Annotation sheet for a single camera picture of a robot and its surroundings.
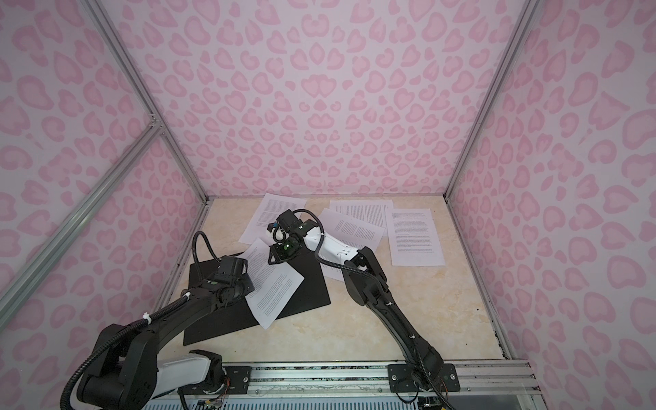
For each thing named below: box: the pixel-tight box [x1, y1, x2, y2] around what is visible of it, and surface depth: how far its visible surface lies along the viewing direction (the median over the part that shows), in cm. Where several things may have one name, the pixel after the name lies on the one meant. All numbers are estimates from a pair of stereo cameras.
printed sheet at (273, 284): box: [239, 237, 305, 330], surface depth 90 cm
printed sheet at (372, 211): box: [328, 199, 394, 229], surface depth 119 cm
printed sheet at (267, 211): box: [238, 193, 308, 246], surface depth 120 cm
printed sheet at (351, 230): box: [317, 207, 386, 251], surface depth 112 cm
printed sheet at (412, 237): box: [385, 208, 446, 267], surface depth 109 cm
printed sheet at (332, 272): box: [319, 262, 345, 282], surface depth 97 cm
